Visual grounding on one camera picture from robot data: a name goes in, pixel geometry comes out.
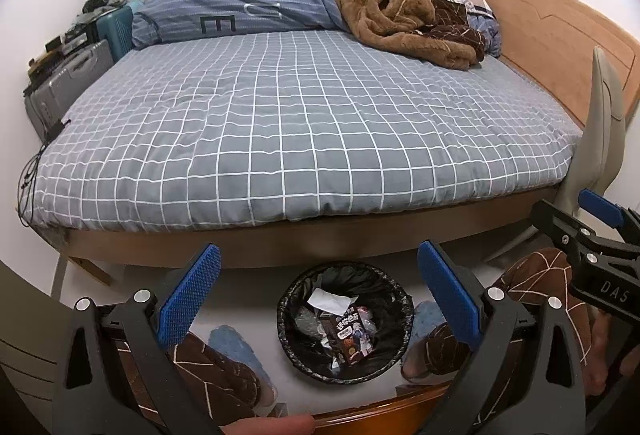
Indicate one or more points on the white paper scrap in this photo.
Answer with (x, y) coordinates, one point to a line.
(330, 303)

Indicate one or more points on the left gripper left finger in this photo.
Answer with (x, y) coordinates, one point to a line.
(92, 394)

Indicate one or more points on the right hand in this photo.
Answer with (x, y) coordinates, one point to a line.
(600, 359)

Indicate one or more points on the blue slipper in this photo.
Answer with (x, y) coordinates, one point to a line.
(228, 342)
(416, 366)

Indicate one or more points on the brown printed snack box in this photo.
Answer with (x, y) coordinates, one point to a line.
(348, 336)

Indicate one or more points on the grey checked bed mattress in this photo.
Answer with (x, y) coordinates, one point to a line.
(249, 130)

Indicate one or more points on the left blue slipper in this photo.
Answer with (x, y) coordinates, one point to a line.
(228, 342)

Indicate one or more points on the clutter on suitcases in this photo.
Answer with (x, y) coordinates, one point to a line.
(82, 32)

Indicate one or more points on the brown fleece blanket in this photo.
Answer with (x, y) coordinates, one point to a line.
(437, 31)

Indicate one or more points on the black lined trash bin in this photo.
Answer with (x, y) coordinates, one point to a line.
(385, 307)

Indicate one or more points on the wooden headboard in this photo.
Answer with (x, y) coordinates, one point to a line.
(552, 42)

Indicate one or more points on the left hand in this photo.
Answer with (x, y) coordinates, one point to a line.
(295, 425)

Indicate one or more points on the grey suitcase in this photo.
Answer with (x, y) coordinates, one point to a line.
(47, 103)

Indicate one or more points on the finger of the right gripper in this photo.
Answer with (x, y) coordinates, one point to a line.
(611, 214)
(565, 227)

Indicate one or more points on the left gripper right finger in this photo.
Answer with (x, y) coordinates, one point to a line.
(523, 375)

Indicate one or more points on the right blue slipper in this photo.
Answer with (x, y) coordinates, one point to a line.
(416, 366)

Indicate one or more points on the brown patterned pajama legs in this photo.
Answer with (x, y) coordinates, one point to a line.
(227, 391)

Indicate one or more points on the blue striped duvet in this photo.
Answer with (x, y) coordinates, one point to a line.
(172, 21)

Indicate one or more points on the grey chair back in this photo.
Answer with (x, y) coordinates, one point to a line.
(599, 154)

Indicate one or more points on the teal suitcase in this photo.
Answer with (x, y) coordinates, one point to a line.
(116, 28)

